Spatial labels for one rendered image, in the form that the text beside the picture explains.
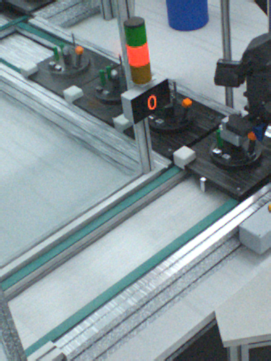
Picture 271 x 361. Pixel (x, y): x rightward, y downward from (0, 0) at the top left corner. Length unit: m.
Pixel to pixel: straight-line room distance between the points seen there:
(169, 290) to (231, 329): 0.17
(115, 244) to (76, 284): 0.16
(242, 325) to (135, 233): 0.37
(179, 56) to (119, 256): 1.05
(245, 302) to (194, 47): 1.22
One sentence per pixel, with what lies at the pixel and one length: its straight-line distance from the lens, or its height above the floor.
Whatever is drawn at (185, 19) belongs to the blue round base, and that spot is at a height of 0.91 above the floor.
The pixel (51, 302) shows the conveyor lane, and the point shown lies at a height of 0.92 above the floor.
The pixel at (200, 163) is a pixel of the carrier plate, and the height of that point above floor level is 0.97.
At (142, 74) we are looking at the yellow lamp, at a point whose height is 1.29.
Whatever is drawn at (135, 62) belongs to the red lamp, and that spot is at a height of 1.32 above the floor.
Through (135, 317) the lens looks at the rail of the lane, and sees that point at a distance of 1.68.
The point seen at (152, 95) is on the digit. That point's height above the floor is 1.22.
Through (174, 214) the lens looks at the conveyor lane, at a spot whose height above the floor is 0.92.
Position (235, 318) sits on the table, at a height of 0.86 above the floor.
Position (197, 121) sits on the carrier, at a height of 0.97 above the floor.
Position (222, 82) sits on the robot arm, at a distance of 1.80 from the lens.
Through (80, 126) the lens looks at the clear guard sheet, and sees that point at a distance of 1.76.
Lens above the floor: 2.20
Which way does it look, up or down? 39 degrees down
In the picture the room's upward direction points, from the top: 9 degrees counter-clockwise
